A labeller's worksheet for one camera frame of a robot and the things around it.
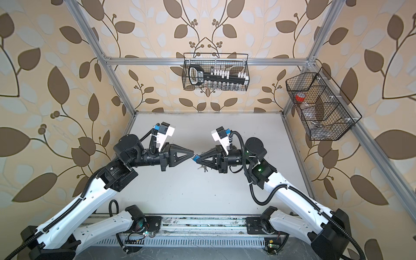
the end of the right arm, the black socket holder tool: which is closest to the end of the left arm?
the end of the right arm

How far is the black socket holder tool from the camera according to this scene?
2.71 feet

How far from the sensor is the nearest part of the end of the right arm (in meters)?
0.52

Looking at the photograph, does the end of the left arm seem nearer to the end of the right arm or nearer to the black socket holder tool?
the end of the right arm

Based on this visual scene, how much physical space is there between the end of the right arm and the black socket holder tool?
434mm
